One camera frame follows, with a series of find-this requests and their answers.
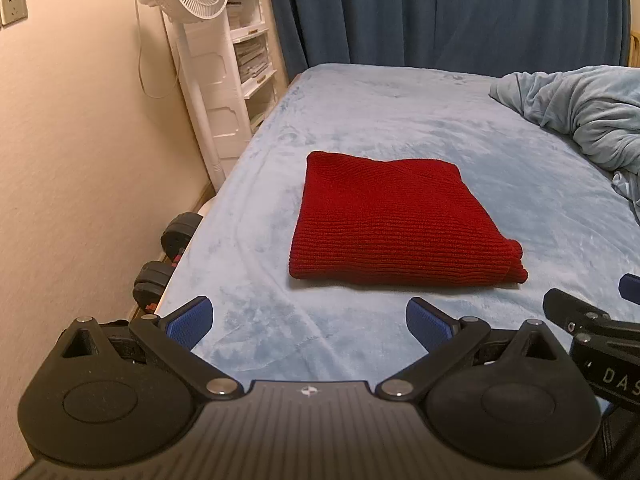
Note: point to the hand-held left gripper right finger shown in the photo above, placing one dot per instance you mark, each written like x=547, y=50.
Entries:
x=427, y=322

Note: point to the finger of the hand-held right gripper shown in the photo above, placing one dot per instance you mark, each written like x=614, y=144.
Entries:
x=580, y=312
x=631, y=290

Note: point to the dark clothing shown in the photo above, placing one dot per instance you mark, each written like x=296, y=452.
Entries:
x=620, y=440

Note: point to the white bookshelf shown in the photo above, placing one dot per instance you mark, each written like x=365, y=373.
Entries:
x=235, y=110

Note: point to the dark blue curtain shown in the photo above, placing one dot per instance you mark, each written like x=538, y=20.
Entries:
x=450, y=10

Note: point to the wall socket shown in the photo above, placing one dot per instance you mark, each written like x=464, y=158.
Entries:
x=12, y=7

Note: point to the wooden bed frame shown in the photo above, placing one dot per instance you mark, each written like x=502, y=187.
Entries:
x=635, y=50

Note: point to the bed with light blue sheet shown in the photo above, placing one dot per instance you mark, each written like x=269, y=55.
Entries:
x=400, y=105

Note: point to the stack of magazines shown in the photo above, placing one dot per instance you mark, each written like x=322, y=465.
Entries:
x=251, y=60

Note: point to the light blue fleece blanket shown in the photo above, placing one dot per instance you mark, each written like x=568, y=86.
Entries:
x=590, y=105

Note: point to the red knitted cardigan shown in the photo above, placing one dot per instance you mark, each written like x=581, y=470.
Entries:
x=400, y=220

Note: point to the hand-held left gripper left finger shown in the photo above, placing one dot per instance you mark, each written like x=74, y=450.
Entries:
x=190, y=322

